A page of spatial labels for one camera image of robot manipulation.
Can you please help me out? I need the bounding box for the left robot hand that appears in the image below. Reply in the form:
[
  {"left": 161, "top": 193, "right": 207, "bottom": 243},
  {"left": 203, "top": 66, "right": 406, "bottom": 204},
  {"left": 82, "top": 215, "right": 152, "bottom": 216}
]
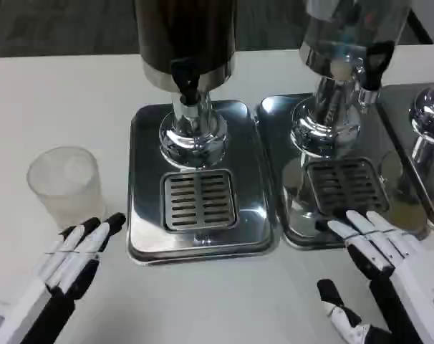
[{"left": 0, "top": 211, "right": 127, "bottom": 344}]

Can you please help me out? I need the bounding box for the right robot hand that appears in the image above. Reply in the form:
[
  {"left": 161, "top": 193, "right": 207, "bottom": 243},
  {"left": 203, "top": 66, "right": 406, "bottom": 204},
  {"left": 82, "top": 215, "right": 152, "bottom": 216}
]
[{"left": 316, "top": 209, "right": 434, "bottom": 344}]

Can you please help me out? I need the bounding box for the clear ribbed glass cup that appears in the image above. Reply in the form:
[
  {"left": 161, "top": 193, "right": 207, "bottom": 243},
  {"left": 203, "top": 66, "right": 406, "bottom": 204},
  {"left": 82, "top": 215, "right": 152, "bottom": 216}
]
[{"left": 26, "top": 145, "right": 107, "bottom": 230}]

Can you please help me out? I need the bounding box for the steel slotted drip grid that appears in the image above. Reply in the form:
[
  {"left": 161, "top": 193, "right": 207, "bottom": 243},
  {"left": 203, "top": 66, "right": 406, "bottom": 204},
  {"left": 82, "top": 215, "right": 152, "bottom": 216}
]
[
  {"left": 304, "top": 157, "right": 390, "bottom": 218},
  {"left": 160, "top": 169, "right": 239, "bottom": 234}
]

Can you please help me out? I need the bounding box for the steel drip tray base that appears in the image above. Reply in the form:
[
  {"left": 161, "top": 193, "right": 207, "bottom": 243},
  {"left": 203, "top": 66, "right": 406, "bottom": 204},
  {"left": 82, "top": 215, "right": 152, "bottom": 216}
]
[
  {"left": 125, "top": 99, "right": 279, "bottom": 267},
  {"left": 255, "top": 93, "right": 429, "bottom": 250}
]

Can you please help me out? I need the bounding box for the black tap of clear dispenser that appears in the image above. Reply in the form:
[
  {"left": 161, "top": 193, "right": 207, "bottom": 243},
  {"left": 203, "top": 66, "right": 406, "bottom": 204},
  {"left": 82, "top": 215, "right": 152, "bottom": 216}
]
[{"left": 356, "top": 40, "right": 396, "bottom": 105}]

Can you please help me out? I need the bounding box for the clear drink dispenser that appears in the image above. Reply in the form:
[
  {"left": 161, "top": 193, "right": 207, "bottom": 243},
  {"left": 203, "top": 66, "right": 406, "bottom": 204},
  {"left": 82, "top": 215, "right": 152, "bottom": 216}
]
[{"left": 290, "top": 0, "right": 415, "bottom": 158}]

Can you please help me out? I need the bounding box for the black tap of dark dispenser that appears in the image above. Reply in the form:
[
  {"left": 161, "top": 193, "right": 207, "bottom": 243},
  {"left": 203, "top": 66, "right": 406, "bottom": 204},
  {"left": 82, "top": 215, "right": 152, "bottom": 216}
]
[{"left": 170, "top": 59, "right": 200, "bottom": 108}]

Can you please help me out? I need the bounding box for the dark drink dispenser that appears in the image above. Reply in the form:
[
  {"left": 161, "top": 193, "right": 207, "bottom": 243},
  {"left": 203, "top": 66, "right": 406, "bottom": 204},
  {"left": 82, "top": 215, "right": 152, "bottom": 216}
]
[{"left": 133, "top": 0, "right": 238, "bottom": 169}]

